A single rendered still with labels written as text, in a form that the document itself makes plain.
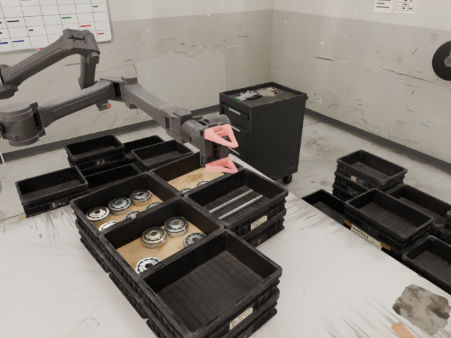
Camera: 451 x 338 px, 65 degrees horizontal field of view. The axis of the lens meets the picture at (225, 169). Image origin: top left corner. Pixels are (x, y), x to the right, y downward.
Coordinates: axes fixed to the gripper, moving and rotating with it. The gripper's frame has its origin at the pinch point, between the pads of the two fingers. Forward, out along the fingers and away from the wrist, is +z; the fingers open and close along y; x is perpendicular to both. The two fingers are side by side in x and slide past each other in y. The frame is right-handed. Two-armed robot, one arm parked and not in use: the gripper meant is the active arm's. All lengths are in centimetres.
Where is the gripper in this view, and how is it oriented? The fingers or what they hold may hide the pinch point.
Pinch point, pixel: (233, 157)
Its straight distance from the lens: 78.5
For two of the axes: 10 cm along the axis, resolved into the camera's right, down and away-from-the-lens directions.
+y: 0.0, 8.7, 4.9
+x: -8.2, 2.8, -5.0
